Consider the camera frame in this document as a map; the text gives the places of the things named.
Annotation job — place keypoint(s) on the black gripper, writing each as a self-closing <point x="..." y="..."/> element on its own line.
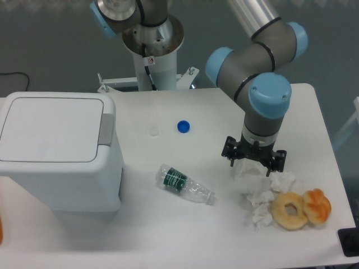
<point x="272" y="160"/>

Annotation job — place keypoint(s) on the white plastic trash can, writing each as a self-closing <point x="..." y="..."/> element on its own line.
<point x="62" y="148"/>

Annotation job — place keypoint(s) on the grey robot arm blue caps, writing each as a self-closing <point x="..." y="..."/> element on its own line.
<point x="249" y="77"/>

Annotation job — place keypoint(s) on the crumpled white tissue under gripper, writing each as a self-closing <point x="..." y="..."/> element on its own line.
<point x="245" y="167"/>

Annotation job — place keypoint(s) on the crumpled white tissue upper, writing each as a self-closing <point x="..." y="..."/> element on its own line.
<point x="281" y="182"/>

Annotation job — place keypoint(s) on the crumpled white tissue lower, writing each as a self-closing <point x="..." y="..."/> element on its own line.
<point x="259" y="203"/>

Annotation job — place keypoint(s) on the blue bottle cap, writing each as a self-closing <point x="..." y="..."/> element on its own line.
<point x="183" y="126"/>

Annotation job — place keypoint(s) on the orange glazed bread roll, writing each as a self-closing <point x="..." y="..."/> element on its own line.
<point x="316" y="206"/>

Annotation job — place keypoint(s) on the crushed clear plastic bottle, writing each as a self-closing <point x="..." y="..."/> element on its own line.
<point x="178" y="183"/>

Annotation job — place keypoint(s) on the white bottle cap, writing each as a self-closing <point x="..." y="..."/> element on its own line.
<point x="153" y="131"/>

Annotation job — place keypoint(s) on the black device at table edge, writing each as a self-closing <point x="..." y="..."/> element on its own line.
<point x="348" y="238"/>

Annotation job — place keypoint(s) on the orange object at left edge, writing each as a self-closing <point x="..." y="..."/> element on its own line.
<point x="1" y="231"/>

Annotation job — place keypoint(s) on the ring donut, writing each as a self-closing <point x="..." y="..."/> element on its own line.
<point x="282" y="217"/>

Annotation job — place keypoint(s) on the white mounting bracket with bolts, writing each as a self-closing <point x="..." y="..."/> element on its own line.
<point x="130" y="84"/>

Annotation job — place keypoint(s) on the white frame at right edge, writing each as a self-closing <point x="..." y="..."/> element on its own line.
<point x="347" y="130"/>

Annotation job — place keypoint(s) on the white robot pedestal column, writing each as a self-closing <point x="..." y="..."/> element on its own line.
<point x="154" y="49"/>

